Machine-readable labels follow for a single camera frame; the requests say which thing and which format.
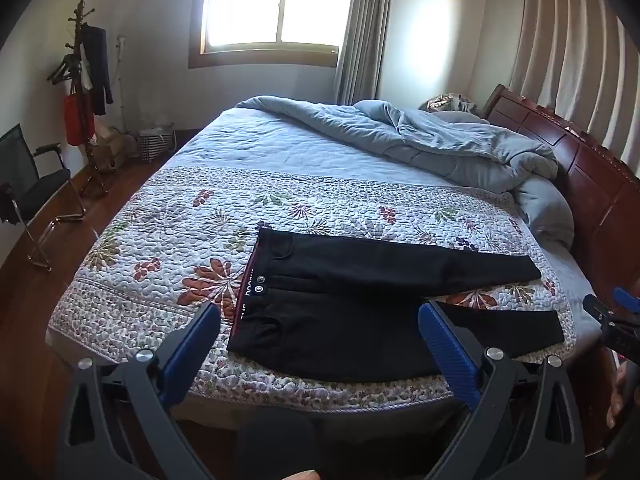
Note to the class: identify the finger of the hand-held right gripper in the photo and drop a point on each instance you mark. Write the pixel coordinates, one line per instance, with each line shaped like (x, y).
(597, 307)
(627, 297)

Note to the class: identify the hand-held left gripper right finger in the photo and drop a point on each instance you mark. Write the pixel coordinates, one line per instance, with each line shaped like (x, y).
(445, 345)

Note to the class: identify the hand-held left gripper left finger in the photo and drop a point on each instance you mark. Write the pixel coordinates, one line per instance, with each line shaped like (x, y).
(190, 345)

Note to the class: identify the black pants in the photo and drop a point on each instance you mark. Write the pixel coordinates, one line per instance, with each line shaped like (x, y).
(350, 320)

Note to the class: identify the person's right hand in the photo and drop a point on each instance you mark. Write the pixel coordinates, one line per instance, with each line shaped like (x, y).
(619, 395)

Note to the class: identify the light blue bed sheet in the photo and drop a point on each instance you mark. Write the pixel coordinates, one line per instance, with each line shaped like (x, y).
(575, 285)

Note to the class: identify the grey-blue pillow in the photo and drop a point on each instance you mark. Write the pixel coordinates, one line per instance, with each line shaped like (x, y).
(545, 210)

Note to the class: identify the floral quilted bedspread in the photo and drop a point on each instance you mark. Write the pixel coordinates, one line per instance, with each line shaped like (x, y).
(175, 220)

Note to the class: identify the red wooden headboard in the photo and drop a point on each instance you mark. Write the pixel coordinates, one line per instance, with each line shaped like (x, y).
(590, 170)

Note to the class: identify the striped basket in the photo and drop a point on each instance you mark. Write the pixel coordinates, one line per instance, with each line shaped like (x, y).
(156, 144)

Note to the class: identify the brown paper bag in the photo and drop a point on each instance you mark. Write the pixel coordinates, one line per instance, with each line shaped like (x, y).
(112, 150)

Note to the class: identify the light blue duvet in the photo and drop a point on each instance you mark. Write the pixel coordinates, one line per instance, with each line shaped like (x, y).
(400, 130)

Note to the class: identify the black office chair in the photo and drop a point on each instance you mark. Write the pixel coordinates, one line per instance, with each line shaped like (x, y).
(25, 175)

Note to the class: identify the patterned pillow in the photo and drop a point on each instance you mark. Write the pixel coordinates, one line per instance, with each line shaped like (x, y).
(445, 103)

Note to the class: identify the beige curtain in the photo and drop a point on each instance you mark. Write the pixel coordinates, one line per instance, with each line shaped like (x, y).
(575, 50)

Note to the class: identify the red bag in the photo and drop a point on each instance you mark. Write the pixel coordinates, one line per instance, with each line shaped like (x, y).
(75, 117)

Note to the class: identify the black hanging garment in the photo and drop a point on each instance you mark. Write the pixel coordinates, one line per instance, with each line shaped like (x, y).
(97, 70)

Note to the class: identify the grey curtain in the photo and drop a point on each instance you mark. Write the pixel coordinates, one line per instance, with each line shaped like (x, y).
(362, 35)

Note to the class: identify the wooden coat rack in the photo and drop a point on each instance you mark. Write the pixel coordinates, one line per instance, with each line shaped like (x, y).
(78, 35)

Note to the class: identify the wooden framed window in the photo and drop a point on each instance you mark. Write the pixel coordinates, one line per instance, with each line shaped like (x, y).
(280, 5)

